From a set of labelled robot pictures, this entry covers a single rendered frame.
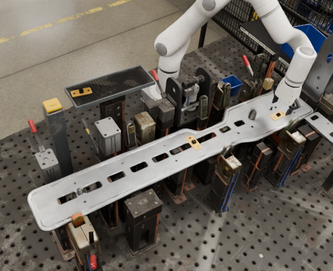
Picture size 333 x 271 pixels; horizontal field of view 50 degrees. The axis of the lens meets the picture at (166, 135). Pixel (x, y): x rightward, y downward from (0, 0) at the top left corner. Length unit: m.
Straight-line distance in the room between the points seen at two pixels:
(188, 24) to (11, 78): 2.21
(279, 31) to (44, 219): 1.14
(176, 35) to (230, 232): 0.95
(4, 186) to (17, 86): 1.72
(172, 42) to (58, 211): 0.94
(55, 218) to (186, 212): 0.63
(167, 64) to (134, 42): 2.03
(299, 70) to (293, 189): 0.64
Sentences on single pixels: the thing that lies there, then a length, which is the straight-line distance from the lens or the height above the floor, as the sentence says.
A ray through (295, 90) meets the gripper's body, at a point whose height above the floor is 1.20.
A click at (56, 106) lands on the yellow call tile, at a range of 1.51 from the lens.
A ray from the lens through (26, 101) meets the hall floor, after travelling 3.32.
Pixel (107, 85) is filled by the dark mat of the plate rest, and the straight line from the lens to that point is 1.59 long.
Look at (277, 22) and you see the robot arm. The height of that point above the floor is 1.46.
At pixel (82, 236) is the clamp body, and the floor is 1.06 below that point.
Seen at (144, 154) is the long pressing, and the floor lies 1.00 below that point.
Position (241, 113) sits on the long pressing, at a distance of 1.77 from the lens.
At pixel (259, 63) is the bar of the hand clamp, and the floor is 1.18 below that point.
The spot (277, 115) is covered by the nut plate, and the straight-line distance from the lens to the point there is 1.82.
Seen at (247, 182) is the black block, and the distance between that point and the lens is 1.84.
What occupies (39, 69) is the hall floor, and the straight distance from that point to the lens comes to 3.64.
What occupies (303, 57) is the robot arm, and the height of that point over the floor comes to 1.36.
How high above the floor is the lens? 2.18
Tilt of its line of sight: 48 degrees down
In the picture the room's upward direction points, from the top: 7 degrees clockwise
